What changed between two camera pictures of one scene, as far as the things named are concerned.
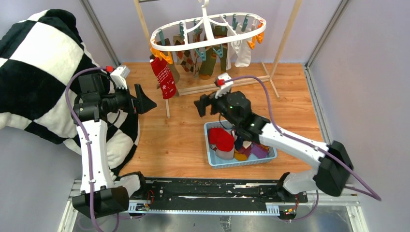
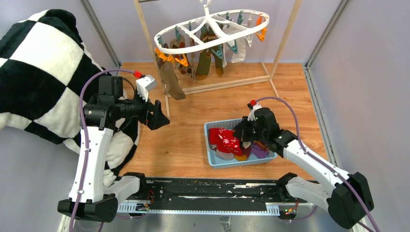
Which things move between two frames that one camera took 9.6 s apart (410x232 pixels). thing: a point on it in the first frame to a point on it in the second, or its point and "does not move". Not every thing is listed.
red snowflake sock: x=165 y=78 to x=229 y=143
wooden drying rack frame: x=272 y=72 does not move
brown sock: x=168 y=55 to x=171 y=83
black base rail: x=202 y=196 does not move
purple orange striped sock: x=261 y=151 does not move
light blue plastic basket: x=226 y=149 does not move
